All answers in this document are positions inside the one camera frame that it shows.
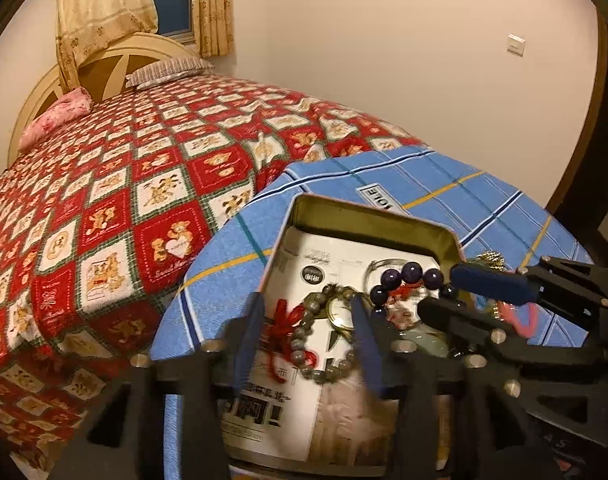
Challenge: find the gold round wristwatch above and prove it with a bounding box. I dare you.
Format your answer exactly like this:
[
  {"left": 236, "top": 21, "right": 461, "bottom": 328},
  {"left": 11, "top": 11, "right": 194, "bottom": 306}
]
[{"left": 326, "top": 295, "right": 365, "bottom": 333}]

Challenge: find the white printed paper card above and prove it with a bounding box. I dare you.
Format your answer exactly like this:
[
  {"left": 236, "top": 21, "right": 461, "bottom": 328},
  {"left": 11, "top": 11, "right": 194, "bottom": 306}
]
[{"left": 221, "top": 227, "right": 450, "bottom": 461}]

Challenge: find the striped pillow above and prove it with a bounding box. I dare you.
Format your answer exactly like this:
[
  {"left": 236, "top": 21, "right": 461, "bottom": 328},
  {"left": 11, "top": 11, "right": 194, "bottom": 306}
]
[{"left": 125, "top": 56, "right": 216, "bottom": 91}]

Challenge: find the wide beige curtain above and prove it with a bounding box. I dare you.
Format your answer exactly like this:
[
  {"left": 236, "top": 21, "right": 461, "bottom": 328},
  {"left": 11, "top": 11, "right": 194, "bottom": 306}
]
[{"left": 54, "top": 0, "right": 160, "bottom": 96}]

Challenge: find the cream arched headboard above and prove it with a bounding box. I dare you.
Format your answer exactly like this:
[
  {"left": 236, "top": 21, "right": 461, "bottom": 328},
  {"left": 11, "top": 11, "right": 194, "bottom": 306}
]
[{"left": 6, "top": 32, "right": 200, "bottom": 171}]

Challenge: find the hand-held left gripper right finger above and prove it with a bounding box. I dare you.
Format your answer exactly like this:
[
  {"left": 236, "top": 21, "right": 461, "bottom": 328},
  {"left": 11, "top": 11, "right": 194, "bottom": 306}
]
[{"left": 351, "top": 292, "right": 535, "bottom": 480}]

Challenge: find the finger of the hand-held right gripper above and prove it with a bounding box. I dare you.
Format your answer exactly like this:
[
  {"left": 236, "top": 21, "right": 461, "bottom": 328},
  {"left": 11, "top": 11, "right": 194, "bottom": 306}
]
[
  {"left": 416, "top": 296, "right": 607, "bottom": 362},
  {"left": 449, "top": 255, "right": 608, "bottom": 311}
]

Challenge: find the dark blue bead bracelet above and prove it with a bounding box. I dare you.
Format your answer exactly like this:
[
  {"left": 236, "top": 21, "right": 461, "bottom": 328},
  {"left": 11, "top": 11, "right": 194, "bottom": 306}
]
[{"left": 369, "top": 262, "right": 457, "bottom": 311}]

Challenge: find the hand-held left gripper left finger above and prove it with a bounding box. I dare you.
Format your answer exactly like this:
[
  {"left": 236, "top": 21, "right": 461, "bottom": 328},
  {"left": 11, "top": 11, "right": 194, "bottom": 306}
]
[{"left": 84, "top": 291, "right": 266, "bottom": 480}]

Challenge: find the red checked bedspread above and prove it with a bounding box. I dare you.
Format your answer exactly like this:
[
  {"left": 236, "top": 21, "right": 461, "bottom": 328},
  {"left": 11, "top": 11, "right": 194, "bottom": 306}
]
[{"left": 0, "top": 72, "right": 430, "bottom": 476}]

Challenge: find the grey bead bracelet red tassel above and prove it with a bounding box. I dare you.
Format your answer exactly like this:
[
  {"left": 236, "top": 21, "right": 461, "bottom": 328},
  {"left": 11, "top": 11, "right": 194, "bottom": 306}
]
[{"left": 266, "top": 284, "right": 357, "bottom": 386}]

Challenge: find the rectangular metal tin box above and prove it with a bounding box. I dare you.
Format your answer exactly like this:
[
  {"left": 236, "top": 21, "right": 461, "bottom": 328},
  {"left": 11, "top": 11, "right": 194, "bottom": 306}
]
[{"left": 219, "top": 192, "right": 465, "bottom": 471}]

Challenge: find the blue checked towel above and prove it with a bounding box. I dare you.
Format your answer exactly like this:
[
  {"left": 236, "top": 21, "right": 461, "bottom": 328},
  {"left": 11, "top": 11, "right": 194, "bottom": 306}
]
[{"left": 149, "top": 146, "right": 597, "bottom": 480}]

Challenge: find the brown wooden door frame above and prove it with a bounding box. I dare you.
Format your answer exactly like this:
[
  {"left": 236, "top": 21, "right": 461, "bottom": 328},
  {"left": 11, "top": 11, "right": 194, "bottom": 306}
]
[{"left": 544, "top": 0, "right": 608, "bottom": 261}]

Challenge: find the narrow beige curtain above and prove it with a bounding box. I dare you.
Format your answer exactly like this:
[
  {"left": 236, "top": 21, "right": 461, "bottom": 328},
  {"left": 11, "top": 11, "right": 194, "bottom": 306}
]
[{"left": 191, "top": 0, "right": 235, "bottom": 59}]

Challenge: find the window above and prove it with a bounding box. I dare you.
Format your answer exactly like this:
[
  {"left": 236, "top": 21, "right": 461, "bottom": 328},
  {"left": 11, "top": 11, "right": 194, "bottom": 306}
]
[{"left": 144, "top": 0, "right": 197, "bottom": 46}]

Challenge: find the pink pillow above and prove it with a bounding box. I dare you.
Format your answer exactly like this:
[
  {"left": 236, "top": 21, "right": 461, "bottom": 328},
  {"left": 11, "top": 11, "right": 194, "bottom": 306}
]
[{"left": 19, "top": 86, "right": 93, "bottom": 153}]

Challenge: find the pink bangle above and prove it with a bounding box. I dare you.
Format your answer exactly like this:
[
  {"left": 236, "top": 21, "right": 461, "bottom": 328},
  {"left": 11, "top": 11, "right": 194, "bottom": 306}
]
[{"left": 494, "top": 300, "right": 540, "bottom": 334}]

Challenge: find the pale jade pendant bead string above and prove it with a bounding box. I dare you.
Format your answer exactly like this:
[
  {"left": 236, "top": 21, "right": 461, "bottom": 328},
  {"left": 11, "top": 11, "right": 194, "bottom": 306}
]
[{"left": 384, "top": 300, "right": 452, "bottom": 358}]

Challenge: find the gold bead bracelet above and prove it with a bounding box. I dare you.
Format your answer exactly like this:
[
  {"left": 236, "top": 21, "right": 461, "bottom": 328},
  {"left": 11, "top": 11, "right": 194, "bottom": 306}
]
[{"left": 471, "top": 251, "right": 507, "bottom": 268}]

